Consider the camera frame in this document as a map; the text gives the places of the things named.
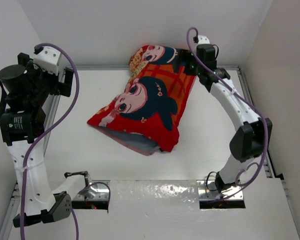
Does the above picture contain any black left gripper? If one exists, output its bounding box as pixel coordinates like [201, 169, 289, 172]
[18, 53, 72, 106]

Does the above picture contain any red patterned pillowcase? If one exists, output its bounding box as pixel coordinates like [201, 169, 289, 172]
[87, 44, 196, 156]

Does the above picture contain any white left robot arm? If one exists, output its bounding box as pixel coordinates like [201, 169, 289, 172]
[0, 47, 88, 228]

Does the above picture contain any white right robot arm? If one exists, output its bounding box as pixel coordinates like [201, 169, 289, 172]
[173, 44, 273, 192]

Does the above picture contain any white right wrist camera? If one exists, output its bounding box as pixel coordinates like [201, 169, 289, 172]
[193, 35, 211, 47]

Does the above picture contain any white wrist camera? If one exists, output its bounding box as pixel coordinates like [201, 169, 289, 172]
[193, 35, 211, 47]
[33, 46, 62, 76]

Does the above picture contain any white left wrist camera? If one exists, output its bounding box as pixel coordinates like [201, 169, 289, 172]
[33, 46, 62, 76]

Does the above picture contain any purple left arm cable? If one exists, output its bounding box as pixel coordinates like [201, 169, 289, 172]
[19, 42, 112, 240]

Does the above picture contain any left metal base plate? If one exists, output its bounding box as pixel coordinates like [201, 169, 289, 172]
[72, 180, 111, 202]

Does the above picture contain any metal base plate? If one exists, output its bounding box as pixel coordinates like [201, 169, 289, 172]
[197, 180, 244, 201]
[72, 180, 111, 202]

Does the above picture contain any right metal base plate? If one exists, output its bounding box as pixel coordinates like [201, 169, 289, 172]
[197, 180, 244, 201]

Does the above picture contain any aluminium table frame rail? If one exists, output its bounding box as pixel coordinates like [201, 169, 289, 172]
[237, 68, 274, 182]

